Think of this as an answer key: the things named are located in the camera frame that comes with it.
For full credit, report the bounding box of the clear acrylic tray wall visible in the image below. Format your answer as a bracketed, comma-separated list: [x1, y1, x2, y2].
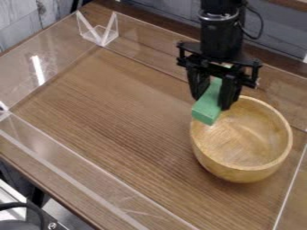
[0, 107, 199, 230]

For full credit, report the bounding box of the black metal bracket with screw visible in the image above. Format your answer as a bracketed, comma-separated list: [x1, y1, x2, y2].
[26, 199, 70, 230]

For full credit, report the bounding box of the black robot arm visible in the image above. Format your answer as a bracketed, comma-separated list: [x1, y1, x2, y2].
[176, 0, 264, 111]

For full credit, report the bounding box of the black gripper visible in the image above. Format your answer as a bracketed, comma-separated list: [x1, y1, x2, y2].
[176, 8, 263, 111]

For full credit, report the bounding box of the black cable lower left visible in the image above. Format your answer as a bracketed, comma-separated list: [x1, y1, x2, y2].
[0, 201, 46, 230]

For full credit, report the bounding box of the clear acrylic corner bracket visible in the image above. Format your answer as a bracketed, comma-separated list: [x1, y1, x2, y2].
[76, 11, 119, 47]

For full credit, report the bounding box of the brown wooden bowl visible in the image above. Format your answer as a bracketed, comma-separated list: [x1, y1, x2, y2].
[190, 96, 294, 183]

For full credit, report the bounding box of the green rectangular block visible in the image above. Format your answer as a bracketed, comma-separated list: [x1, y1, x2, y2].
[192, 78, 222, 126]

